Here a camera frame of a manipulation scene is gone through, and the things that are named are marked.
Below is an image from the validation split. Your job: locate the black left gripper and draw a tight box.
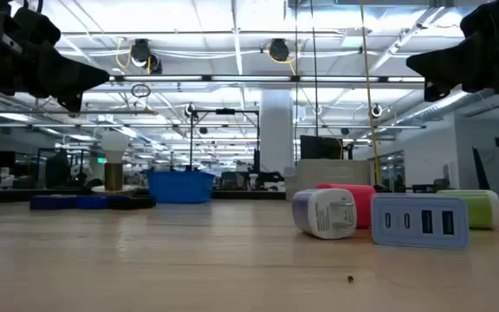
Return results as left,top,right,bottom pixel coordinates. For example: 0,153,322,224
0,0,110,112

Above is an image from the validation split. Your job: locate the dark blue small case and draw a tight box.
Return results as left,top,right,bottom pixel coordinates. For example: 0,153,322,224
29,194,78,211

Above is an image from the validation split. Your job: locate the green white plug charger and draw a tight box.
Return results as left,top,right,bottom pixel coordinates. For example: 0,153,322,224
437,189,499,231

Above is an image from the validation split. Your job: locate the light blue multiport charger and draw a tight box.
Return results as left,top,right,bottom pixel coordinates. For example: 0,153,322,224
370,192,471,250

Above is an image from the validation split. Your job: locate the pink plug charger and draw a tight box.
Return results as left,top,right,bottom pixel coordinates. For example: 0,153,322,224
314,183,377,230

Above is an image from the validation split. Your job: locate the purple white plug charger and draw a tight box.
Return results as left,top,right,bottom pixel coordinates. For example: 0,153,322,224
291,188,359,241

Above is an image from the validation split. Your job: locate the white bulb brass lamp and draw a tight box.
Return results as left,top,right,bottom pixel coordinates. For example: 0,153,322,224
91,129,138,196

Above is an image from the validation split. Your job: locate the black monitor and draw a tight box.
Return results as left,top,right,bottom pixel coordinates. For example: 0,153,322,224
300,134,345,161

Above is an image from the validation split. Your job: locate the blue plastic basket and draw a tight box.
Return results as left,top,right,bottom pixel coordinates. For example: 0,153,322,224
146,170,216,205

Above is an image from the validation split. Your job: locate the grey plastic bin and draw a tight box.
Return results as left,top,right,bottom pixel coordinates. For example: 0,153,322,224
284,159,374,201

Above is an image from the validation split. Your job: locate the white building column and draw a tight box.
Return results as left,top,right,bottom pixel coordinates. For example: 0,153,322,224
260,89,295,174

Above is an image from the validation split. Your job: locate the long hanging light bar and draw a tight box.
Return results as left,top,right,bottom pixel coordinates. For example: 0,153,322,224
108,75,426,84

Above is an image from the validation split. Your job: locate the black ceiling cable reel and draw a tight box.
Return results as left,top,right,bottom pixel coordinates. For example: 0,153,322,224
267,38,291,63
129,38,165,75

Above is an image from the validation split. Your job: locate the yellow hanging cable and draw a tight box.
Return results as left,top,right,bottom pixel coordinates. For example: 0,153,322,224
359,3,383,187

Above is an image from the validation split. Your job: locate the thin black hanging cable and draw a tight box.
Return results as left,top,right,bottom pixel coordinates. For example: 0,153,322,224
294,0,300,166

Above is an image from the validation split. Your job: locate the black background rig frame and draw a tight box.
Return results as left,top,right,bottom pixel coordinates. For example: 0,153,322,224
188,107,262,172

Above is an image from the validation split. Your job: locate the black aluminium table frame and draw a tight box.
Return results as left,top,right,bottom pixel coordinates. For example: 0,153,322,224
0,186,499,210

